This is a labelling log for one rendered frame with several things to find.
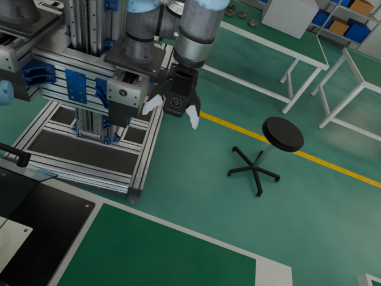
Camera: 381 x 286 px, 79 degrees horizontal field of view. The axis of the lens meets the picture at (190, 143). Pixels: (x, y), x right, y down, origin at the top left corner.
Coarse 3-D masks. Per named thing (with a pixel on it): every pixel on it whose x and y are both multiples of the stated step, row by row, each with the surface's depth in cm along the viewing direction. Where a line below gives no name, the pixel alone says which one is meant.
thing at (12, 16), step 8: (0, 0) 86; (8, 0) 86; (16, 0) 86; (24, 0) 88; (32, 0) 92; (0, 8) 87; (8, 8) 87; (16, 8) 88; (24, 8) 89; (32, 8) 92; (0, 16) 89; (8, 16) 88; (16, 16) 89; (24, 16) 91; (32, 16) 93
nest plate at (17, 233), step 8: (8, 224) 69; (16, 224) 70; (0, 232) 67; (8, 232) 68; (16, 232) 69; (24, 232) 69; (0, 240) 66; (8, 240) 67; (16, 240) 67; (24, 240) 69; (0, 248) 65; (8, 248) 66; (16, 248) 66; (0, 256) 64; (8, 256) 64; (0, 264) 63; (0, 272) 62
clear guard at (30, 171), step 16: (0, 160) 55; (16, 160) 59; (0, 176) 50; (16, 176) 51; (32, 176) 53; (48, 176) 56; (0, 192) 48; (16, 192) 49; (0, 208) 46; (16, 208) 47; (0, 224) 45
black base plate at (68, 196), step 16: (32, 192) 78; (48, 192) 80; (64, 192) 81; (32, 208) 75; (48, 208) 76; (64, 208) 78; (80, 208) 79; (32, 224) 72; (48, 224) 73; (64, 224) 75; (80, 224) 76; (32, 240) 70; (48, 240) 71; (64, 240) 72; (16, 256) 66; (32, 256) 67; (48, 256) 68; (64, 256) 70; (16, 272) 64; (32, 272) 65; (48, 272) 66
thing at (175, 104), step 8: (176, 72) 50; (184, 72) 50; (192, 72) 51; (176, 80) 49; (184, 80) 50; (192, 80) 50; (176, 88) 49; (184, 88) 49; (168, 96) 48; (176, 96) 48; (184, 96) 49; (168, 104) 48; (176, 104) 48; (184, 104) 48; (168, 112) 48; (176, 112) 48
